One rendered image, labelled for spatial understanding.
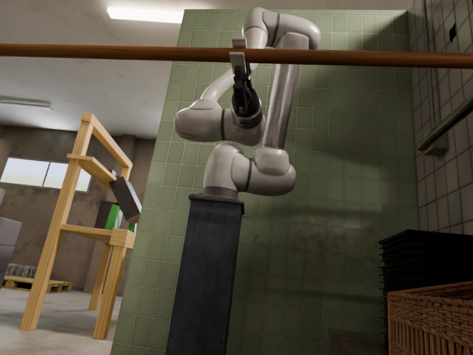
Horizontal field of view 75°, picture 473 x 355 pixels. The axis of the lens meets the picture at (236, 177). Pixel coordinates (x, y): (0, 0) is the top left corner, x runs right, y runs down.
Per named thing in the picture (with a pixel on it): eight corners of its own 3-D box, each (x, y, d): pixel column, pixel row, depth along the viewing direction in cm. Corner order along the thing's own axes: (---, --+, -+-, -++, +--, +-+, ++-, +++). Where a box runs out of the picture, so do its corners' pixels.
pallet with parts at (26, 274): (72, 291, 642) (77, 271, 654) (43, 294, 551) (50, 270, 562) (7, 282, 652) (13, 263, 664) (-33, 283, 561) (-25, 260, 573)
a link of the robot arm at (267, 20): (244, 20, 119) (279, 27, 121) (247, -4, 129) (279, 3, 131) (238, 49, 130) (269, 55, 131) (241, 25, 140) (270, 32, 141)
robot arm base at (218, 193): (192, 206, 142) (193, 194, 143) (240, 211, 140) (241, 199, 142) (184, 196, 124) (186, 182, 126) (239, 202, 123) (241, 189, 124)
